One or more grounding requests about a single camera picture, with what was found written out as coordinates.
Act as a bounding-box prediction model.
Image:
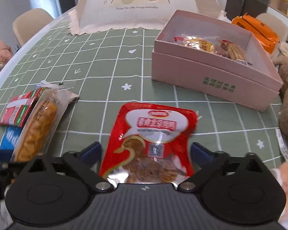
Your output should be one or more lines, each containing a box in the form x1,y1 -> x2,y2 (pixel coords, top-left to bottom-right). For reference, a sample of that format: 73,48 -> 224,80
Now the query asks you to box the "blue seaweed snack bag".
0,126 -> 23,150

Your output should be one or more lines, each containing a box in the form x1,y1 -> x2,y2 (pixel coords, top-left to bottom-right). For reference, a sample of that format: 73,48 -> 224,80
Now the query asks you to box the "red long snack packet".
0,87 -> 45,127

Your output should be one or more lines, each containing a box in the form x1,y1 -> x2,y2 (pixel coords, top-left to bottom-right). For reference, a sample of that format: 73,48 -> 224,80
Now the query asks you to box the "long bread stick clear pack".
12,80 -> 78,162

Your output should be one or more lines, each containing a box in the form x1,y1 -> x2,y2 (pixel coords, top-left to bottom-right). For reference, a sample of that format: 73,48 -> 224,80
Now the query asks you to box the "red chicken leg snack pouch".
99,102 -> 197,186

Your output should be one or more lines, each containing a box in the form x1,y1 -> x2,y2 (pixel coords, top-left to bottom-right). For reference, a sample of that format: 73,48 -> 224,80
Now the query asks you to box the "round pastry clear wrapper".
220,40 -> 252,66

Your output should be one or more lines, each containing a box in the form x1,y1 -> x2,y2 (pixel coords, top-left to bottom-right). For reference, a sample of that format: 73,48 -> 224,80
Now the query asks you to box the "yellow cookie red packet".
173,34 -> 223,54

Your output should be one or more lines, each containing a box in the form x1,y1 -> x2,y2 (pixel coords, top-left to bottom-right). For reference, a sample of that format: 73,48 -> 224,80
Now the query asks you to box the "pink cardboard gift box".
151,10 -> 283,111

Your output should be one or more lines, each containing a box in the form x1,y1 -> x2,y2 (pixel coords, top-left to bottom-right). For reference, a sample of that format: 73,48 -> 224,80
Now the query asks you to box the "beige chair left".
12,8 -> 54,47

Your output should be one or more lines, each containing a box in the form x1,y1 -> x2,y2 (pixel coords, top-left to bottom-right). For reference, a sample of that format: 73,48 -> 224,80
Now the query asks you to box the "beige chair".
256,13 -> 288,42
12,8 -> 54,47

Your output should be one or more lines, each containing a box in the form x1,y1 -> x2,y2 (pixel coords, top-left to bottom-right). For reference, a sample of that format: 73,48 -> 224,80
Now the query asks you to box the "orange bag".
232,14 -> 279,54

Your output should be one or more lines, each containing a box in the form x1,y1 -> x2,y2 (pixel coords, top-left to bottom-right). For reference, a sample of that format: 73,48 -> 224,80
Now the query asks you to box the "beige chair right back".
256,13 -> 288,42

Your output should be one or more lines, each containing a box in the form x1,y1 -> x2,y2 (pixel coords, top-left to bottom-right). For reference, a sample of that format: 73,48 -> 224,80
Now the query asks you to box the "white cartoon food cover tent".
69,0 -> 228,35

